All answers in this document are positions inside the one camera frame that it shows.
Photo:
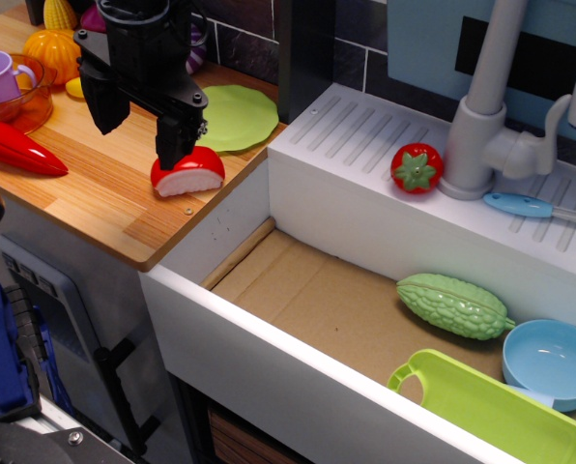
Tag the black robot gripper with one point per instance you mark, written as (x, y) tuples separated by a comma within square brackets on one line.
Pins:
[(141, 59)]

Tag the light green plastic plate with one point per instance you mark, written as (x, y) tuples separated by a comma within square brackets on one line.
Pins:
[(237, 118)]

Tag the yellow toy banana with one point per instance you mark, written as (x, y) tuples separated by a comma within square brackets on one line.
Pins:
[(74, 88)]

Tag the purple striped toy eggplant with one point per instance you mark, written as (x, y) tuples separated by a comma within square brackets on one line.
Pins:
[(198, 50)]

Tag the orange toy pumpkin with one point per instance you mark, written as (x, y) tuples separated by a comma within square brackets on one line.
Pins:
[(57, 50)]

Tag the magenta toy onion pot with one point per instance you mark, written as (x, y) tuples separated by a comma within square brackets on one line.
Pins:
[(92, 20)]

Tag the orange transparent bowl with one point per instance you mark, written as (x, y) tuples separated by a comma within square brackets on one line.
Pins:
[(34, 105)]

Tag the yellow toy corn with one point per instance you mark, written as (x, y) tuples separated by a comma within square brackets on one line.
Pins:
[(59, 14)]

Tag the red toy chili pepper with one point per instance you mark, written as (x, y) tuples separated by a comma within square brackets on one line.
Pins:
[(19, 150)]

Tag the white toy sink unit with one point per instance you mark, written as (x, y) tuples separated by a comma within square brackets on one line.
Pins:
[(325, 182)]

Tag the red toy tomato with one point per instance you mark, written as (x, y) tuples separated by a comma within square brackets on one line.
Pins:
[(417, 168)]

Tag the brown cardboard sheet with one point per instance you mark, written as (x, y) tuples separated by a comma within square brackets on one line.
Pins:
[(350, 314)]

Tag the blue clamp tool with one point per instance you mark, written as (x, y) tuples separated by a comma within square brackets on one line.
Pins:
[(28, 368)]

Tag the light blue back panel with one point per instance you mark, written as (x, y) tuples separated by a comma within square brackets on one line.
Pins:
[(434, 45)]

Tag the grey toy faucet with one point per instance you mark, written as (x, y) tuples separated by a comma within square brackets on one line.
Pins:
[(479, 145)]

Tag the green toy bitter gourd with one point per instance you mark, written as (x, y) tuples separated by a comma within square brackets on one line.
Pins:
[(455, 306)]

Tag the lime green tray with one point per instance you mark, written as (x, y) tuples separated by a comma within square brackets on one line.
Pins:
[(489, 409)]

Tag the light blue bowl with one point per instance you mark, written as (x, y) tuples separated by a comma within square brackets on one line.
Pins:
[(539, 356)]

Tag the black oven door handle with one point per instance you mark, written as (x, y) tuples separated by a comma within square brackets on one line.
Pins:
[(107, 362)]

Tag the blue handled utensil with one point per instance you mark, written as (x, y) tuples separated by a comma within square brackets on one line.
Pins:
[(527, 207)]

